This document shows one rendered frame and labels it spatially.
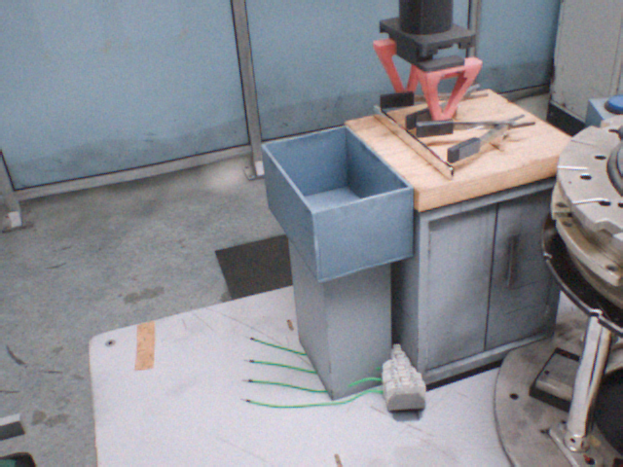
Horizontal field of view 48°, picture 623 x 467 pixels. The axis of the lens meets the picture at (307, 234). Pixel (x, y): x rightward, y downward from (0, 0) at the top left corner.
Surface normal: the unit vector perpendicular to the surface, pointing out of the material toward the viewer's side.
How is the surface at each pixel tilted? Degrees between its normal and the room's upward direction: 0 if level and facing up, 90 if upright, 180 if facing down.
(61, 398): 0
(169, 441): 0
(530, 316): 90
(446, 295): 90
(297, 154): 90
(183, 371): 0
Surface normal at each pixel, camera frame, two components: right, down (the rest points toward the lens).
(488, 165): -0.07, -0.84
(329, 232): 0.35, 0.49
